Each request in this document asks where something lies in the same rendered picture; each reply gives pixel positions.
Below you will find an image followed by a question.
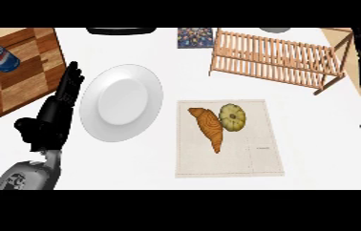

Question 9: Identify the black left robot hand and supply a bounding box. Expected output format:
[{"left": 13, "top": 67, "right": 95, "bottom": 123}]
[{"left": 13, "top": 61, "right": 86, "bottom": 154}]

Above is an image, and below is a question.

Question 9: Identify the beige rectangular placemat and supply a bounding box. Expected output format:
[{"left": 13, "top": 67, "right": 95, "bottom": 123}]
[{"left": 175, "top": 98, "right": 286, "bottom": 179}]

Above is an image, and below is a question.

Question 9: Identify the yellow-green round squash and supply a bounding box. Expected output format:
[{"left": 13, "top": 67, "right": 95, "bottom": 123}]
[{"left": 219, "top": 103, "right": 249, "bottom": 133}]

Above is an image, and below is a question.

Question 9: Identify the wooden slatted tiered shelf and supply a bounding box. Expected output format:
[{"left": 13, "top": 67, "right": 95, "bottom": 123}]
[{"left": 207, "top": 28, "right": 355, "bottom": 96}]

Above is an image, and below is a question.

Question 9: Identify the white round plate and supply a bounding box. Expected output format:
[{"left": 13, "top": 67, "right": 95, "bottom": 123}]
[{"left": 77, "top": 63, "right": 166, "bottom": 143}]

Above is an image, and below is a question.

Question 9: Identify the checkered wooden cutting board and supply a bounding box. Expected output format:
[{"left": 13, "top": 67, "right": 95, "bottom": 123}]
[{"left": 0, "top": 28, "right": 68, "bottom": 117}]

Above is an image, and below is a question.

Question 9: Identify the blue and white can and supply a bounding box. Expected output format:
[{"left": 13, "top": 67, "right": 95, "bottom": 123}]
[{"left": 0, "top": 46, "right": 22, "bottom": 74}]

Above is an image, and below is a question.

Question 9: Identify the black flat object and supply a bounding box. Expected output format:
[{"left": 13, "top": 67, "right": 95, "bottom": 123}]
[{"left": 84, "top": 28, "right": 158, "bottom": 36}]

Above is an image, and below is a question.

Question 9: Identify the orange croissant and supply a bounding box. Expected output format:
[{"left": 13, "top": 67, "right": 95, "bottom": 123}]
[{"left": 188, "top": 107, "right": 225, "bottom": 155}]

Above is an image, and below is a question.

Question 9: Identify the colourful patterned mat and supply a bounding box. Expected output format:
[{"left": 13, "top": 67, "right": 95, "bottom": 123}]
[{"left": 176, "top": 28, "right": 216, "bottom": 50}]

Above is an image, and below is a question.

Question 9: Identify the grey round object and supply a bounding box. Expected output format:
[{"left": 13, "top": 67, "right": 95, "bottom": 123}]
[{"left": 258, "top": 28, "right": 293, "bottom": 34}]

